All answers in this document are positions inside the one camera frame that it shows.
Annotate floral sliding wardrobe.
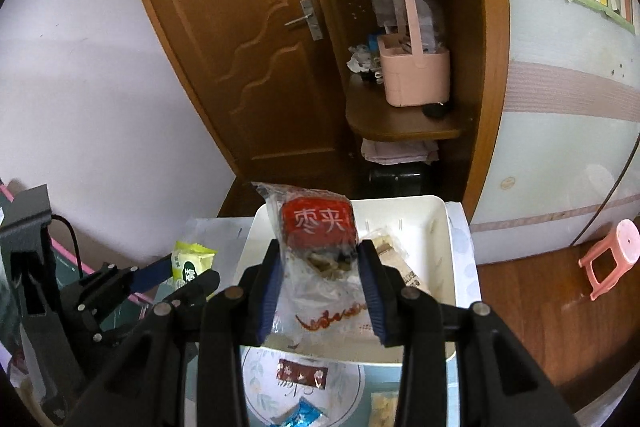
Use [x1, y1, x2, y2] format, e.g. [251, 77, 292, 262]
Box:
[470, 0, 640, 265]

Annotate dark red snack packet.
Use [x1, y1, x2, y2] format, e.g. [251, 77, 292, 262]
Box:
[276, 358, 329, 389]

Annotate white plastic bin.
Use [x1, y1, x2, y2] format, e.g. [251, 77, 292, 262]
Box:
[232, 196, 458, 365]

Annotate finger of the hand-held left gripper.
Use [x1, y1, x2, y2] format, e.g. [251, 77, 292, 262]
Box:
[80, 253, 177, 309]
[90, 269, 222, 349]

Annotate pink plastic stool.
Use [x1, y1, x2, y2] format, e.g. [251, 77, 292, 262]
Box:
[579, 219, 640, 302]

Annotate clear red label snack packet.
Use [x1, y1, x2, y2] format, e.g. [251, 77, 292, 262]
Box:
[251, 182, 373, 348]

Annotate pink basket with handle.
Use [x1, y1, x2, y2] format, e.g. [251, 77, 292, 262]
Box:
[377, 0, 452, 108]

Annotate small toys cluster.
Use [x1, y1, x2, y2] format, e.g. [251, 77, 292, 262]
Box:
[346, 34, 385, 85]

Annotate small blue snack packet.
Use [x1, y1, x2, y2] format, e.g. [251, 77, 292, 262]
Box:
[272, 397, 326, 427]

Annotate clear beige cracker packet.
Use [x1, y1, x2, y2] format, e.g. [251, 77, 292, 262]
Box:
[367, 227, 433, 293]

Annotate yellow rice cake packet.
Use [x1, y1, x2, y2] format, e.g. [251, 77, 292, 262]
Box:
[370, 392, 401, 427]

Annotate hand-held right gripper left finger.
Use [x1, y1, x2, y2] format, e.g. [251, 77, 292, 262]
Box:
[75, 239, 286, 427]

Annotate metal door handle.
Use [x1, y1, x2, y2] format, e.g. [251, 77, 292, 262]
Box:
[284, 0, 322, 42]

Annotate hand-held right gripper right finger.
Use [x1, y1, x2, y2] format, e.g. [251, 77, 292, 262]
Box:
[356, 239, 576, 427]

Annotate wooden corner shelf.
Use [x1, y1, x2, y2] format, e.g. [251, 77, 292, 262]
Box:
[299, 0, 512, 220]

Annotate brown wooden door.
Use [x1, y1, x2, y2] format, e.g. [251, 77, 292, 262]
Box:
[116, 0, 363, 200]

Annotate folded pink cloths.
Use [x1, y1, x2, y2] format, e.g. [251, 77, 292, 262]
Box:
[361, 138, 441, 166]

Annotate green yellow snack packet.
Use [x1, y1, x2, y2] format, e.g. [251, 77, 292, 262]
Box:
[171, 241, 217, 290]

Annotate green chalkboard with pink frame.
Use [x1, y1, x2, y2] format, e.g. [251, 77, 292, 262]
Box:
[0, 181, 168, 358]

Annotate small black object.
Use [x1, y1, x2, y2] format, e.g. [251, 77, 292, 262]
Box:
[422, 103, 455, 120]

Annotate black cable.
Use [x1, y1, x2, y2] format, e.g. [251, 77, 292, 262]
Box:
[50, 214, 83, 278]

